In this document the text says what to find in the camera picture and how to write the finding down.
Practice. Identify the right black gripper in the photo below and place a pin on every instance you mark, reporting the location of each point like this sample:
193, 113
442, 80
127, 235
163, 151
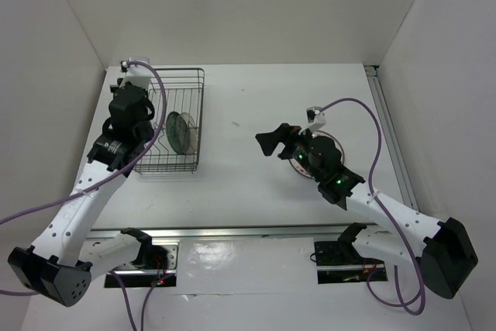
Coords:
283, 133

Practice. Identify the clear glass plate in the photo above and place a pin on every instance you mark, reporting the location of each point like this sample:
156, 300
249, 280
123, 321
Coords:
193, 134

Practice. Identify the blue patterned plate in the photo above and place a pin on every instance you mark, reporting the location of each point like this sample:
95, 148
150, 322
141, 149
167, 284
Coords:
177, 132

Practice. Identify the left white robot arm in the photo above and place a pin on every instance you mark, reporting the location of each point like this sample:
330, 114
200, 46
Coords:
56, 264

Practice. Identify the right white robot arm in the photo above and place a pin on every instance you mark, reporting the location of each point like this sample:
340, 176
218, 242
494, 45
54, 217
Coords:
398, 235

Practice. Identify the orange sunburst plate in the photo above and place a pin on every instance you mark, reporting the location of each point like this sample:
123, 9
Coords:
301, 171

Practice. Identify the grey wire dish rack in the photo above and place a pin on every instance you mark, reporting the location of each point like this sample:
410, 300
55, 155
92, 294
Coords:
184, 87

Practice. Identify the aluminium frame rail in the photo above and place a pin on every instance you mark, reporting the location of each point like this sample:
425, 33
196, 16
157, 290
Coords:
235, 185

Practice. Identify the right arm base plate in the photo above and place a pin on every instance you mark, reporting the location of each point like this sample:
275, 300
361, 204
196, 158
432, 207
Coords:
333, 267

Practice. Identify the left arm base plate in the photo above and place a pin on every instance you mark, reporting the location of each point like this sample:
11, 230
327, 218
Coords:
162, 268

